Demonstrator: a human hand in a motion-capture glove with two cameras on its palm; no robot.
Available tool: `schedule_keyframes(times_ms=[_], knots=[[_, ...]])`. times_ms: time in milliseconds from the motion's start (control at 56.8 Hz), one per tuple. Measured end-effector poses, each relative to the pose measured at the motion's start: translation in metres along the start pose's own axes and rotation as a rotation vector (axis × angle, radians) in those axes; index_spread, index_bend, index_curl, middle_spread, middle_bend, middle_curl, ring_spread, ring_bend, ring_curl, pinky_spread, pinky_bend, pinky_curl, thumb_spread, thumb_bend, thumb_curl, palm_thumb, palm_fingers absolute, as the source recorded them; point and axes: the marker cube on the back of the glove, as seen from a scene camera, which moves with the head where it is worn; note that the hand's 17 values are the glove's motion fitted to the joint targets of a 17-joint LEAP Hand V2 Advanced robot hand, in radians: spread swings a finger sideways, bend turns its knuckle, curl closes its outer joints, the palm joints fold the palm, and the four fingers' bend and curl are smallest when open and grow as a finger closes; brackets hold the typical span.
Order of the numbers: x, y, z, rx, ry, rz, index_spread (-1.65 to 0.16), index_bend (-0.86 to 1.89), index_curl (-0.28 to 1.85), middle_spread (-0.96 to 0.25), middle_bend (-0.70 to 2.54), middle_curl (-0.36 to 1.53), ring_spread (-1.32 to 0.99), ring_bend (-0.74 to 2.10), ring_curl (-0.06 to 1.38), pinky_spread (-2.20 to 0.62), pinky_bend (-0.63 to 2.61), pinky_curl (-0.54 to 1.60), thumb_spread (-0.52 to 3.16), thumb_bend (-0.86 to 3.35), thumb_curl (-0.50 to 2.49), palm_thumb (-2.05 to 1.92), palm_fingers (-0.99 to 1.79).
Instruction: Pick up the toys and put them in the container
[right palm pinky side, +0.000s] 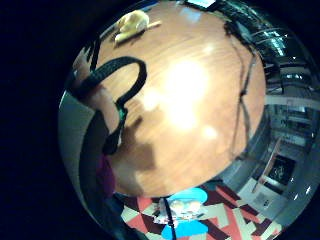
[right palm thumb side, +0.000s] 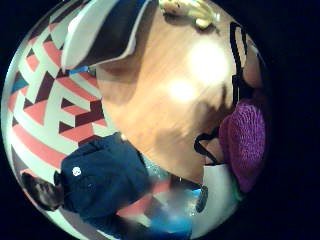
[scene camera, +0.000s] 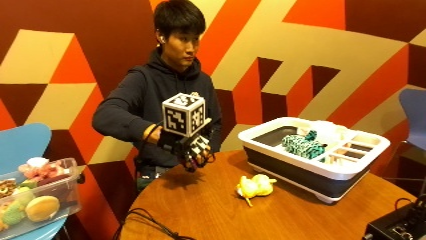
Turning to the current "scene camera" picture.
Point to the light blue chair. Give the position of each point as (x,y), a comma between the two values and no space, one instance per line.
(22,143)

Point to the white marker cube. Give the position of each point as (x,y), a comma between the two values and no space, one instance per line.
(184,115)

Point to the white earbud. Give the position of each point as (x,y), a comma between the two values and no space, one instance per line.
(162,39)

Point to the black electronic box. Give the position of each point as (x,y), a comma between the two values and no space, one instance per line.
(397,225)

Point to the purple-blue chair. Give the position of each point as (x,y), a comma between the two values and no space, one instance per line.
(413,120)

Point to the the person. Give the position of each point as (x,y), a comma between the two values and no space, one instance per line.
(134,103)

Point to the teal zebra soft toy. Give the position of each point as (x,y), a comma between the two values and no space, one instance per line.
(304,145)

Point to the clear plastic toy bin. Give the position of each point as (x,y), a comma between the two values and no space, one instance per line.
(45,213)

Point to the brown patterned soft toy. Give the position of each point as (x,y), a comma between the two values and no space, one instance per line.
(7,188)

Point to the tan bun soft toy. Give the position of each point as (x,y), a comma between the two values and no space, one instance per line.
(43,208)

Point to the green soft toy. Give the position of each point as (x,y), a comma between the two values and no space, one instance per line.
(14,211)

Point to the pink soft toy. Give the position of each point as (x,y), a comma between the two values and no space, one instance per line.
(42,171)

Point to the white soft toy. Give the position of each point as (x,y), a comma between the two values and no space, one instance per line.
(328,128)

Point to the white and grey dish basin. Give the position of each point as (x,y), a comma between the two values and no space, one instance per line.
(311,160)

